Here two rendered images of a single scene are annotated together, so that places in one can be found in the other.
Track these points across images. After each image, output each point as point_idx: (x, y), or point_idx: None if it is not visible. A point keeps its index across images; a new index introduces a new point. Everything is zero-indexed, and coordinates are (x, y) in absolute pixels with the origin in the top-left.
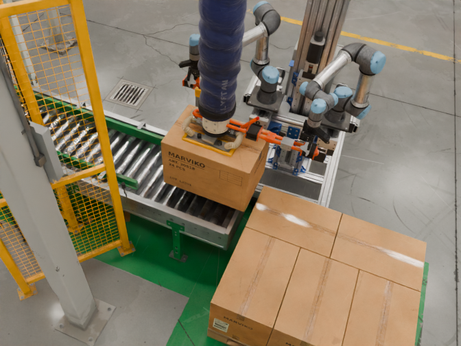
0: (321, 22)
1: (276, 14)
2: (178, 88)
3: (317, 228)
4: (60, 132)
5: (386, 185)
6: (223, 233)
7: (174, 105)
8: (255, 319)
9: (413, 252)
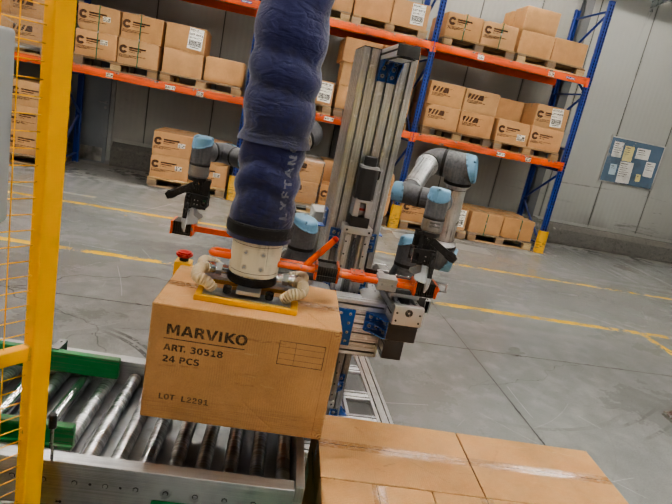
0: (370, 143)
1: (317, 122)
2: (84, 345)
3: (437, 458)
4: None
5: (447, 428)
6: (291, 489)
7: None
8: None
9: (583, 466)
